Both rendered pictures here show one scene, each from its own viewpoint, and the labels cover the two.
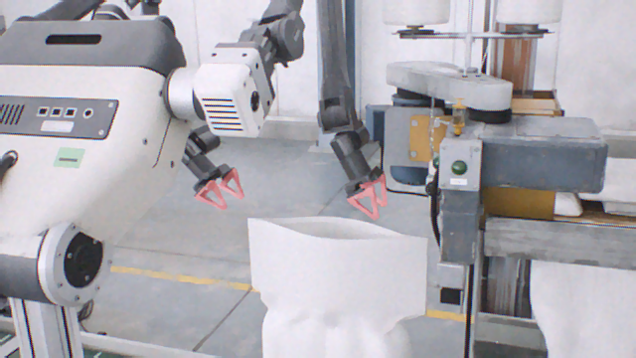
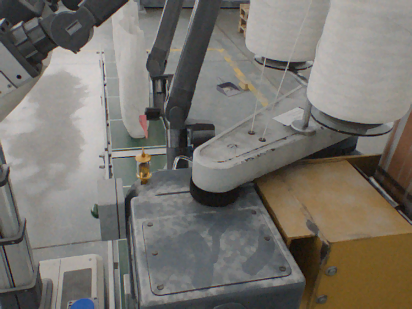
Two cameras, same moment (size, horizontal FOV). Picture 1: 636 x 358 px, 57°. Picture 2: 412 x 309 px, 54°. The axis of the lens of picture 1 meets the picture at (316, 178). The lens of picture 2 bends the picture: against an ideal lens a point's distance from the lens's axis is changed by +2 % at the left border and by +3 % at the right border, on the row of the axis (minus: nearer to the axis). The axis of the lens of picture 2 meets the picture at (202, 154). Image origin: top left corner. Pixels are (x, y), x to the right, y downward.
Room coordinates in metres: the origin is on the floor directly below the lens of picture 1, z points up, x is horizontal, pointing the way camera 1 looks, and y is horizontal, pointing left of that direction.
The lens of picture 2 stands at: (0.90, -0.83, 1.77)
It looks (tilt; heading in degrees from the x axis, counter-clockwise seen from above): 32 degrees down; 56
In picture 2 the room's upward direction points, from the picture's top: 4 degrees clockwise
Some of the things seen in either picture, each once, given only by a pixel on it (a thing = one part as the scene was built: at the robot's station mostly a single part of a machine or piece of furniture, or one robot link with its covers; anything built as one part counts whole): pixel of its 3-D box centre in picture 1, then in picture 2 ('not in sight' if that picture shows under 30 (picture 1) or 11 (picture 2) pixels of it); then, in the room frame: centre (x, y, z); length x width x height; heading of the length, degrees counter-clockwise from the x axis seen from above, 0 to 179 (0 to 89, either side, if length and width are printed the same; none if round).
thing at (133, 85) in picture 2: not in sight; (134, 77); (1.90, 1.59, 0.74); 0.47 x 0.22 x 0.72; 69
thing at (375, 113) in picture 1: (381, 126); not in sight; (1.60, -0.19, 1.25); 0.10 x 0.08 x 0.12; 6
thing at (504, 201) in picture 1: (505, 154); (354, 247); (1.51, -0.51, 1.18); 0.34 x 0.25 x 0.31; 161
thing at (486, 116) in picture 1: (490, 113); (214, 185); (1.23, -0.38, 1.35); 0.09 x 0.09 x 0.03
